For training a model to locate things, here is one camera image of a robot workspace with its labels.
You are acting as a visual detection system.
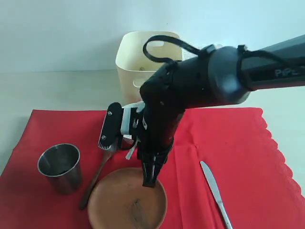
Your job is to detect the dark wooden spoon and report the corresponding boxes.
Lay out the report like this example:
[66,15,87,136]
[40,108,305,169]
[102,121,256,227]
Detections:
[79,146,113,210]

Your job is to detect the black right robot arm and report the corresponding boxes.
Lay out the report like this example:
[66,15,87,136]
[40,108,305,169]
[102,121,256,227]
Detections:
[137,35,305,187]

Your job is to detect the silver table knife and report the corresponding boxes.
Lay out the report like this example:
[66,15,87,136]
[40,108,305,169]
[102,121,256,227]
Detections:
[200,161,233,229]

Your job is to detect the red table cloth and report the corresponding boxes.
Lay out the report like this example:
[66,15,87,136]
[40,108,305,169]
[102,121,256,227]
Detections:
[0,108,305,229]

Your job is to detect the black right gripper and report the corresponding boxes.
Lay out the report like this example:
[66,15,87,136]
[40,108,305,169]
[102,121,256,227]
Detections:
[136,101,185,187]

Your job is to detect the stainless steel cup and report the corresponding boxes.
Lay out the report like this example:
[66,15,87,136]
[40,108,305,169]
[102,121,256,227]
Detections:
[37,143,82,195]

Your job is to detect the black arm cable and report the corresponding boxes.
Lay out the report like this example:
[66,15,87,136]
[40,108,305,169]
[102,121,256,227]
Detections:
[142,35,305,70]

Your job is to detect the cream plastic storage bin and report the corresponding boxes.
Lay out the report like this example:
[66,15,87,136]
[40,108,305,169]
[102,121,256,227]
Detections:
[115,31,180,104]

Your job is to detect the brown round plate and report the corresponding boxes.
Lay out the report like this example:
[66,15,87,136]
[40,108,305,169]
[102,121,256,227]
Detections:
[87,167,167,229]

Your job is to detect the white perforated plastic basket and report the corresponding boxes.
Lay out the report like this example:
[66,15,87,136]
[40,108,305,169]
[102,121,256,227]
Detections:
[182,43,223,61]

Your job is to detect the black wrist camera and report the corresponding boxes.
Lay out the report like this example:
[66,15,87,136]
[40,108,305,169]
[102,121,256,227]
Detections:
[97,102,146,151]

